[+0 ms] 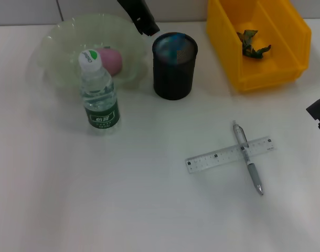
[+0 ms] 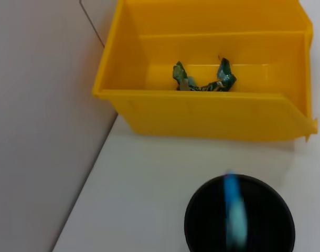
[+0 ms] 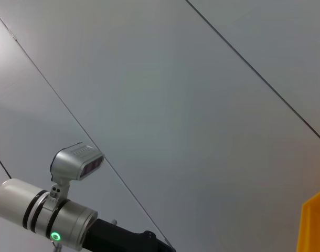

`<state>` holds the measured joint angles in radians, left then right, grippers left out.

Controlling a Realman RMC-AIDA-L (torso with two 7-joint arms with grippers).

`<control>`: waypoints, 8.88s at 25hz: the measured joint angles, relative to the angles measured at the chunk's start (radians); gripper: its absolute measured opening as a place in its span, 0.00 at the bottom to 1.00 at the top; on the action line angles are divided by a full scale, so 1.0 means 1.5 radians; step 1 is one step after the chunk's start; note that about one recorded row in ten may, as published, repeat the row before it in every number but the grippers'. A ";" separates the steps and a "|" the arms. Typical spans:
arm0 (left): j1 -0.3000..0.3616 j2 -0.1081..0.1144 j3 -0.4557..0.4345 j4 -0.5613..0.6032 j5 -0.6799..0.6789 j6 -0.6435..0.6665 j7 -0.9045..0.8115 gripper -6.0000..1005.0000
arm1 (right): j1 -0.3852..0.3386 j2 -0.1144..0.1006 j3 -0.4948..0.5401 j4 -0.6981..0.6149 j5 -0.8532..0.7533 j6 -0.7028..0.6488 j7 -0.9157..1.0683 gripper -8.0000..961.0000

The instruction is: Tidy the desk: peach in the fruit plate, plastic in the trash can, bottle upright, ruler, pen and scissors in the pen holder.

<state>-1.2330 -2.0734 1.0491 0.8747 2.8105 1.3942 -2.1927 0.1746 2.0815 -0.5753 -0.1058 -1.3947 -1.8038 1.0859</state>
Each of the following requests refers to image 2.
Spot green plastic wrapper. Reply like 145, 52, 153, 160
172, 54, 238, 92

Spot blue scissors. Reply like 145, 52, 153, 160
222, 170, 249, 249

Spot black mesh pen cup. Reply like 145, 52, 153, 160
184, 173, 296, 252

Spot yellow plastic bin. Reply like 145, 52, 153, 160
91, 0, 319, 144

